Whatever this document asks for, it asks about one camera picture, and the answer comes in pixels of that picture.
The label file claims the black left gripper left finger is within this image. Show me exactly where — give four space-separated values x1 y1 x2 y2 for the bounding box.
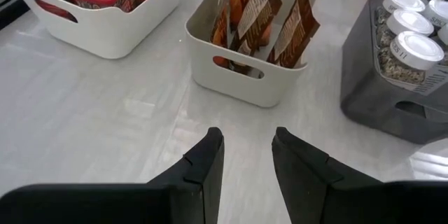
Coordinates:
0 127 225 224

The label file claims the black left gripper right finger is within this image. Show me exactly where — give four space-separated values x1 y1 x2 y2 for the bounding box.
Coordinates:
271 126 448 224

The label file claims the grey translucent plastic bin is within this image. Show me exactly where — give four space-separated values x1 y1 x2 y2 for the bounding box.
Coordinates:
339 0 448 145

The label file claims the white plastic bin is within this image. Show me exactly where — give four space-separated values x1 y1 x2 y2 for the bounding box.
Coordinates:
2 0 181 60

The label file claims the beige plastic bin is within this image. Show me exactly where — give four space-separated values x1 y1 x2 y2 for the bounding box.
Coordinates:
184 0 319 109

